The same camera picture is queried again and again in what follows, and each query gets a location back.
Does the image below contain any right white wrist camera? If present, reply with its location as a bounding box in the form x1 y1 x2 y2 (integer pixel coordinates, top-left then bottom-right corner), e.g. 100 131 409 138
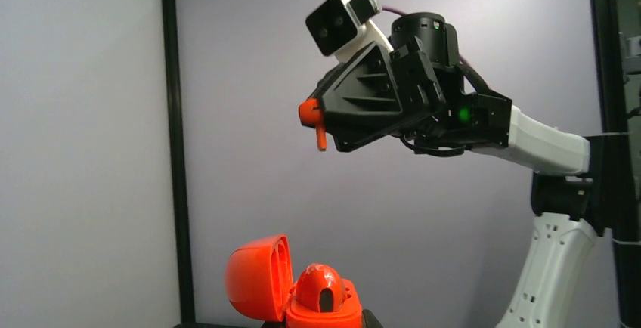
305 0 393 63

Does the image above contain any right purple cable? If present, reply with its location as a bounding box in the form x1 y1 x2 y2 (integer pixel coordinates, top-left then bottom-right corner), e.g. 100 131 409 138
380 5 477 74

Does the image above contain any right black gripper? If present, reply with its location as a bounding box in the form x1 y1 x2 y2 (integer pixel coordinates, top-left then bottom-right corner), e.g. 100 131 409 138
310 36 447 153

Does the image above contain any black frame post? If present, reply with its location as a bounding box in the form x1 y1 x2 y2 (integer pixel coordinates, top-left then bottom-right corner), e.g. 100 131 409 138
590 0 640 327
162 0 196 325

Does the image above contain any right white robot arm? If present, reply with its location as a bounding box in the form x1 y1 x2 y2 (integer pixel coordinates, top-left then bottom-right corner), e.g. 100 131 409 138
299 10 605 327

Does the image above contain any red round cap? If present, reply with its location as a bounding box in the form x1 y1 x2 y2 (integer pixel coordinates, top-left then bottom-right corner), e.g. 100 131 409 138
225 234 365 328

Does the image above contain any red earbud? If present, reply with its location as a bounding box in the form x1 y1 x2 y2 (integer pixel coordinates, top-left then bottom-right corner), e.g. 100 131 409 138
294 263 346 313
298 98 327 152

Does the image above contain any left black frame post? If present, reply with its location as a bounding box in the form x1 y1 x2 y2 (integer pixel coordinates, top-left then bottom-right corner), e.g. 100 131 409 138
162 0 196 325

